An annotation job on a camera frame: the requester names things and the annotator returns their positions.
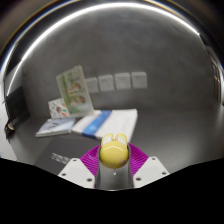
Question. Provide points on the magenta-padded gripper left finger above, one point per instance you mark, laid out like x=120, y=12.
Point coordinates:
x=83, y=168

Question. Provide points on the small colourful printed card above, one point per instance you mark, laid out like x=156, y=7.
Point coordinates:
x=58, y=108

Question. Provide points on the yellow computer mouse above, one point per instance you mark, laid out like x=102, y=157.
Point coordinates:
x=114, y=155

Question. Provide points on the white book with blue band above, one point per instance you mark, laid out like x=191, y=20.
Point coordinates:
x=116, y=121

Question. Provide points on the grey blue cover book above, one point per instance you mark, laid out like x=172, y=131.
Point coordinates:
x=55, y=127

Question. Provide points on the black mouse pad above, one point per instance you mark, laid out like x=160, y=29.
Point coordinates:
x=63, y=150

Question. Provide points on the white wall socket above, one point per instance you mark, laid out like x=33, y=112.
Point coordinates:
x=92, y=85
x=122, y=81
x=139, y=80
x=106, y=83

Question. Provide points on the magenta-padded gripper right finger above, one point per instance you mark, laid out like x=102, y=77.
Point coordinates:
x=146, y=170

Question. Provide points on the black monitor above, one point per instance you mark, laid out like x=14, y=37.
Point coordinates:
x=15, y=108

